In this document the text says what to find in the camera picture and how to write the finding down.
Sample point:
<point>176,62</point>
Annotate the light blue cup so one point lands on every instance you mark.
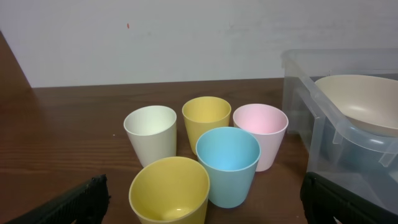
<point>230,156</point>

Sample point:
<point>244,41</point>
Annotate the yellow cup front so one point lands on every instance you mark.
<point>171,190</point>

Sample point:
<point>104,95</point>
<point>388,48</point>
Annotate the cream cup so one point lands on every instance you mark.
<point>152,131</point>

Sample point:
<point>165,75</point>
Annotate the pink cup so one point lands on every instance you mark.
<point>267,124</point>

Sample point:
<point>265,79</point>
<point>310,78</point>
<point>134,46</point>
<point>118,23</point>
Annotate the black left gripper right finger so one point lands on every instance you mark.
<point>325,202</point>

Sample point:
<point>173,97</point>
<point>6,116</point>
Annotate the large cream bowl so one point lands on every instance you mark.
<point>370,103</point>

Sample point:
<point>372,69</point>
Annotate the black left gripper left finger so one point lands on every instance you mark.
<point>86,203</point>

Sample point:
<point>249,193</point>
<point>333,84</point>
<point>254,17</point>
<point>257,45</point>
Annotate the yellow cup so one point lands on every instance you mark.
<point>171,190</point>
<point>203,114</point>

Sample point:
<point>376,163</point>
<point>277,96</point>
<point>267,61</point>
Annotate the clear plastic storage bin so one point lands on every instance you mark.
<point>307,108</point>

